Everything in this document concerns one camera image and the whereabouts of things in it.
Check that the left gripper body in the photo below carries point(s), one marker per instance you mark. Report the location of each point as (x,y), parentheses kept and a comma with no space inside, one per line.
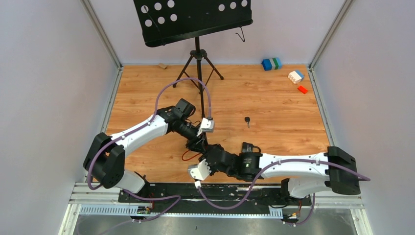
(188,130)

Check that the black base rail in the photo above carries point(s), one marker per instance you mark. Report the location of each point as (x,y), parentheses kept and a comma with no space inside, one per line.
(261,198)

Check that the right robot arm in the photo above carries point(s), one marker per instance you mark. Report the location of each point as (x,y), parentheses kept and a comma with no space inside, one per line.
(303,175)

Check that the black padlock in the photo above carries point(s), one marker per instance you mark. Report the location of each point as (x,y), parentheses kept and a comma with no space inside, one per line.
(249,147)

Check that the white blue block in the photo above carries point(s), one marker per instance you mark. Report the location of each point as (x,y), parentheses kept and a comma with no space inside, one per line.
(296,76)

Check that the black music stand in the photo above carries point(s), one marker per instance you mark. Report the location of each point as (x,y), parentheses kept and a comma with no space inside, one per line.
(168,21)

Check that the red block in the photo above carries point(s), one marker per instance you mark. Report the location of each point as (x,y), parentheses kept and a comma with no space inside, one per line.
(302,89)

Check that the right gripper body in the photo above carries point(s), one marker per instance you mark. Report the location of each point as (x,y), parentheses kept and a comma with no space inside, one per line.
(232,173)

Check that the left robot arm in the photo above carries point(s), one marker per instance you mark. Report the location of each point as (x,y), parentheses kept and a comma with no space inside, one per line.
(105,160)

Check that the white slotted cable duct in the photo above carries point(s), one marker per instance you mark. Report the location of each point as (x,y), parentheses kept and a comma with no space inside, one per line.
(127,210)

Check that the blue green block stack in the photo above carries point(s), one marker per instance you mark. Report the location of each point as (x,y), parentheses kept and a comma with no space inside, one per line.
(272,64)

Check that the black head key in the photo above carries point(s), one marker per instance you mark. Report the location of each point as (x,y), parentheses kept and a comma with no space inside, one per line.
(247,120)

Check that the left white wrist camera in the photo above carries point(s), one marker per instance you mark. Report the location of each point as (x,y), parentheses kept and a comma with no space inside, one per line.
(206,125)

